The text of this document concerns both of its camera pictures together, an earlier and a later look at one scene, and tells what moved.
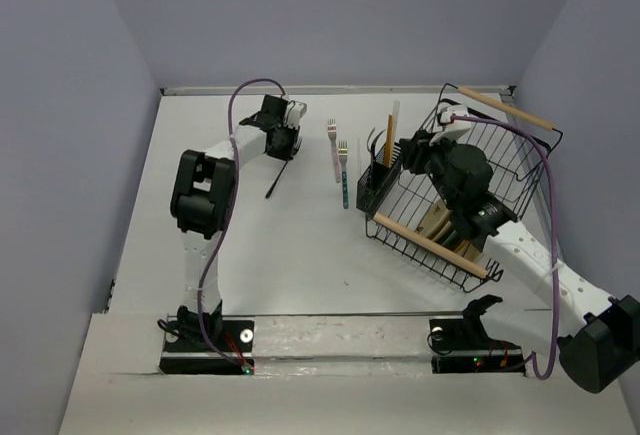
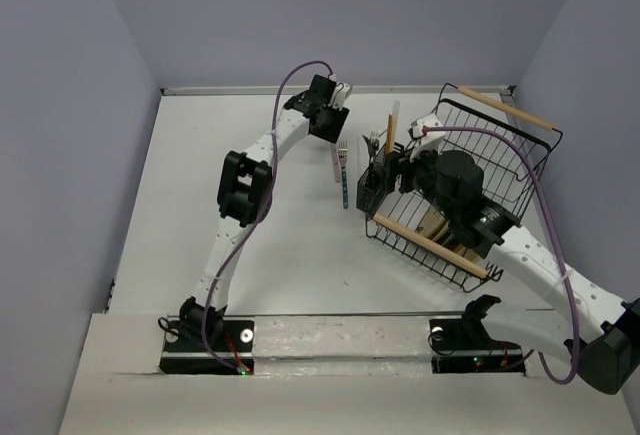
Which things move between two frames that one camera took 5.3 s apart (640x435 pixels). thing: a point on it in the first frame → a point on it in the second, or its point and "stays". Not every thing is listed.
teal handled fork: (343, 150) stays
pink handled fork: (332, 130) stays
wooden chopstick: (388, 144) stays
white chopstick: (395, 119) stays
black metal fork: (296, 147) → (373, 145)
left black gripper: (286, 154) → (339, 117)
